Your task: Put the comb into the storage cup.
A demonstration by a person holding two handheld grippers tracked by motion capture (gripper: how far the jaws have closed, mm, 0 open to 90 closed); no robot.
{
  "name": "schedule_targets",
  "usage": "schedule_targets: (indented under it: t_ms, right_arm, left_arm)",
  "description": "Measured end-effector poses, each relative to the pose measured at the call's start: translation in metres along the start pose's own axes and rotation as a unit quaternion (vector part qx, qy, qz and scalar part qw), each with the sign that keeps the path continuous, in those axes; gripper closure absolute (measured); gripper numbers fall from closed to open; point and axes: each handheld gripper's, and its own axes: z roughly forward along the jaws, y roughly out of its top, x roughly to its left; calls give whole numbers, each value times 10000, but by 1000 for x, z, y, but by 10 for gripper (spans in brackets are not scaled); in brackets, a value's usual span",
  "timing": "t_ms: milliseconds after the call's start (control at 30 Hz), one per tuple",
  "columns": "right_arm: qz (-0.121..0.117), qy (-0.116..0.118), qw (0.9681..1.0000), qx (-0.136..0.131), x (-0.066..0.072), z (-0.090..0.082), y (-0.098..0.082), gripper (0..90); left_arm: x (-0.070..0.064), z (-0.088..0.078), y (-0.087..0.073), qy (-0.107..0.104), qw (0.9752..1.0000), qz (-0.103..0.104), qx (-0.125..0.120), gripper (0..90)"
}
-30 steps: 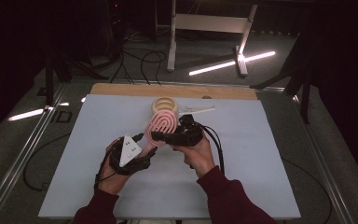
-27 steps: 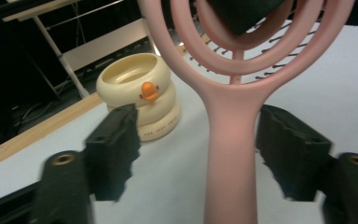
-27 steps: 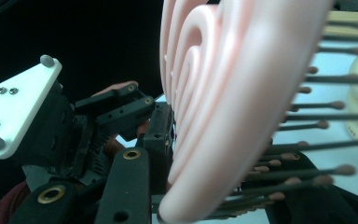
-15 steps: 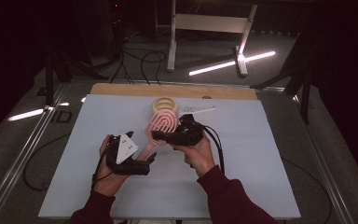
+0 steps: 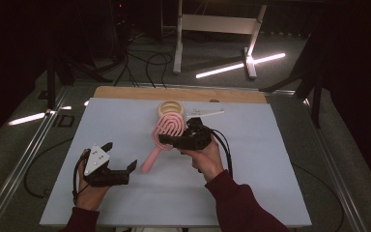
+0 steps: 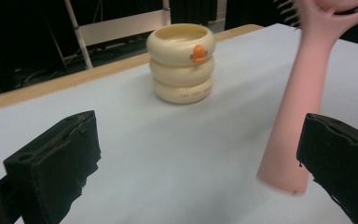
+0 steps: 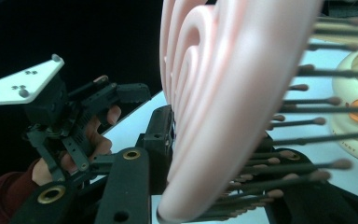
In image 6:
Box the cream ribbed cup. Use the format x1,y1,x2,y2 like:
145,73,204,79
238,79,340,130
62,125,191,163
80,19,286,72
145,22,217,105

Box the white desk frame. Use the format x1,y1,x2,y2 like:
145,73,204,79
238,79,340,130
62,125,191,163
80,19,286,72
62,0,172,70

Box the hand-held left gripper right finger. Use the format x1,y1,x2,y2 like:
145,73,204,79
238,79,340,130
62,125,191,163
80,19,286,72
296,113,358,224

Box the pink hairbrush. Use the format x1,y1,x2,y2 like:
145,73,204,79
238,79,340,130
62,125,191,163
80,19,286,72
255,0,358,196

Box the light blue mat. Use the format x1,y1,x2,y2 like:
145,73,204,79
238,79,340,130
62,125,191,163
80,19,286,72
0,22,358,224

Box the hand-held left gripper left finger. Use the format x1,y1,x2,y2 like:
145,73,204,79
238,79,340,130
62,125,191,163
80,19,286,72
3,109,103,224

